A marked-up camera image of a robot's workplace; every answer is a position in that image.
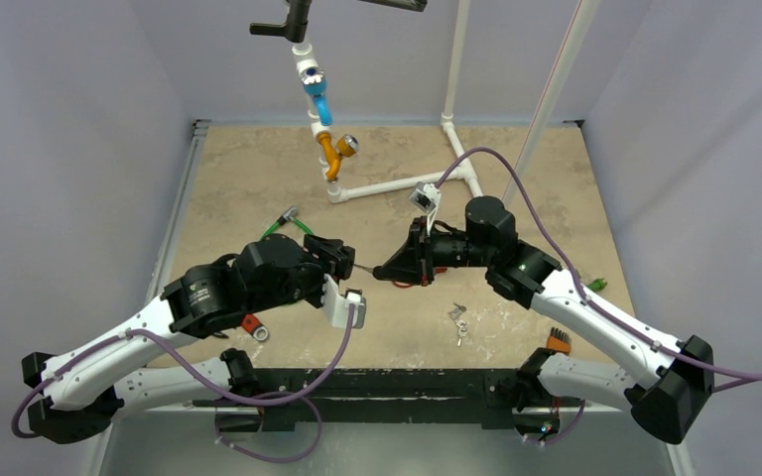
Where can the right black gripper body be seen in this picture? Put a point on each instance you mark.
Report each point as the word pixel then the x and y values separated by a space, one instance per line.
pixel 423 252

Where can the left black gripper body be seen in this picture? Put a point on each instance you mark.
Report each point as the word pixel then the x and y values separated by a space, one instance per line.
pixel 339 263

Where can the black-headed key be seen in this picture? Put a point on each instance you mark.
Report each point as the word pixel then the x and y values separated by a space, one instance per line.
pixel 363 268

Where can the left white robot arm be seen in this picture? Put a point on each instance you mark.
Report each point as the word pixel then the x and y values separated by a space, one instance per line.
pixel 77 395

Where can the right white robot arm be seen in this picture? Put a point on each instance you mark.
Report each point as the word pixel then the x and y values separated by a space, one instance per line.
pixel 661 380

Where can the silver key bunch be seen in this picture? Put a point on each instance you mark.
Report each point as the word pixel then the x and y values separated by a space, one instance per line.
pixel 455 315

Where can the orange hex key set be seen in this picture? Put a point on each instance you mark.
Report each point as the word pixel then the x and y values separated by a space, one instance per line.
pixel 559 341

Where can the orange tap valve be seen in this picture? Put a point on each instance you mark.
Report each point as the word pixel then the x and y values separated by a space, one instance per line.
pixel 334 152

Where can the blue tap valve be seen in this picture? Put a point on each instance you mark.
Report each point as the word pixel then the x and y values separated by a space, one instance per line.
pixel 314 83

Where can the white pole with red stripe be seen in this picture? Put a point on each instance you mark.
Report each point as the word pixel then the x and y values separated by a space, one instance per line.
pixel 581 20

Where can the red cable lock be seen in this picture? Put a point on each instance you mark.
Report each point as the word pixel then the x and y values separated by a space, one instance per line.
pixel 407 285

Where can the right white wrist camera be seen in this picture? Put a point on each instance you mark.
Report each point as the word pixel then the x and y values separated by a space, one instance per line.
pixel 427 197

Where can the green cable lock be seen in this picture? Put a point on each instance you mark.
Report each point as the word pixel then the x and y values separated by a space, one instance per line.
pixel 291 215

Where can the red handled adjustable wrench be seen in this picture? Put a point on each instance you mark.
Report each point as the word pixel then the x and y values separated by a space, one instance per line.
pixel 255 328

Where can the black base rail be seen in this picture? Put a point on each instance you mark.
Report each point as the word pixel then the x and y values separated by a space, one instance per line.
pixel 489 398

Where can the white PVC pipe frame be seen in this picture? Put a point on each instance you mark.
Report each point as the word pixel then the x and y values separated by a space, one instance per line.
pixel 304 57

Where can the black crank handle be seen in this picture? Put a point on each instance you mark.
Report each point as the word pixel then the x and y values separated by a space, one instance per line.
pixel 294 27

